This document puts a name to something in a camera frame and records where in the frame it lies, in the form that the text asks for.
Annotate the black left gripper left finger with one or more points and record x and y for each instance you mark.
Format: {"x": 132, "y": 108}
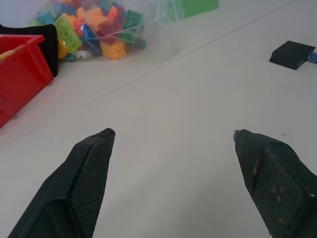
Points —
{"x": 74, "y": 188}

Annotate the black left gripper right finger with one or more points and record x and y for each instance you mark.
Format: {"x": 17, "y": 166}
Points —
{"x": 275, "y": 178}

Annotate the black block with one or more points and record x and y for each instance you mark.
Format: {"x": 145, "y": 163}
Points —
{"x": 291, "y": 55}

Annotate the red plastic storage bin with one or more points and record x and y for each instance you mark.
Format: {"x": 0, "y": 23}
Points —
{"x": 19, "y": 72}

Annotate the black storage bin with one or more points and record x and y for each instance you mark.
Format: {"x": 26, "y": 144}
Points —
{"x": 50, "y": 47}

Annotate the clear bag of toy bricks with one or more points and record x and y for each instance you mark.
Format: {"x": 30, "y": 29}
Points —
{"x": 99, "y": 27}

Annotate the green plastic box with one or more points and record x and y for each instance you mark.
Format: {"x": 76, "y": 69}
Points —
{"x": 198, "y": 6}

